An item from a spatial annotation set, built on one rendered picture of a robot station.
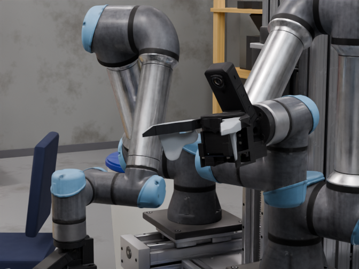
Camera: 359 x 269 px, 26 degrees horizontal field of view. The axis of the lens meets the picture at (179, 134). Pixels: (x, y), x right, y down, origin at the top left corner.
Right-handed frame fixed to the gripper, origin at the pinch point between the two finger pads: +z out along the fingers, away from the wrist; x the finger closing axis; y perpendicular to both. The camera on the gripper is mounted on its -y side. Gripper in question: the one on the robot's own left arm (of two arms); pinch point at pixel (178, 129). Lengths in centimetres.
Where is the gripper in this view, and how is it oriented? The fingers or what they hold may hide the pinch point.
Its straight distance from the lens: 113.1
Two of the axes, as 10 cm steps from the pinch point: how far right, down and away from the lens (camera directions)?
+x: -7.7, 0.2, 6.4
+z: -6.3, 1.4, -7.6
